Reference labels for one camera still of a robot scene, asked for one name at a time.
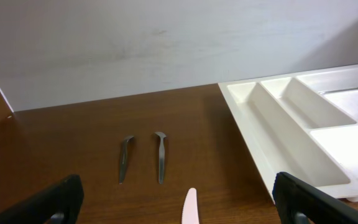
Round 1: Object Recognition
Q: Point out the small bent spoon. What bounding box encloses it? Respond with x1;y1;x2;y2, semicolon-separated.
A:
119;135;134;184
155;131;167;184

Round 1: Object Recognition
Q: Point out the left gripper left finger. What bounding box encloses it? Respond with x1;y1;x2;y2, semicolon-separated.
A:
0;174;84;223

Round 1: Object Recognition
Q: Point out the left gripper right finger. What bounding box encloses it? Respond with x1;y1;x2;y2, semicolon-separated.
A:
272;172;358;224

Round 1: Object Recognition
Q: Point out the left small bent spoon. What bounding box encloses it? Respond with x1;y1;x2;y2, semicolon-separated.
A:
119;135;134;184

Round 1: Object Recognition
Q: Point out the white cutlery tray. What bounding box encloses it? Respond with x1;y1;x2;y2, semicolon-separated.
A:
219;65;358;202

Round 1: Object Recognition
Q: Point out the right small bent spoon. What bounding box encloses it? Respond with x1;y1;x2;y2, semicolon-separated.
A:
155;131;167;184

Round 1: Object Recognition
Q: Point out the white plastic knife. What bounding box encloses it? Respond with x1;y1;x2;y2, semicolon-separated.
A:
181;188;200;224

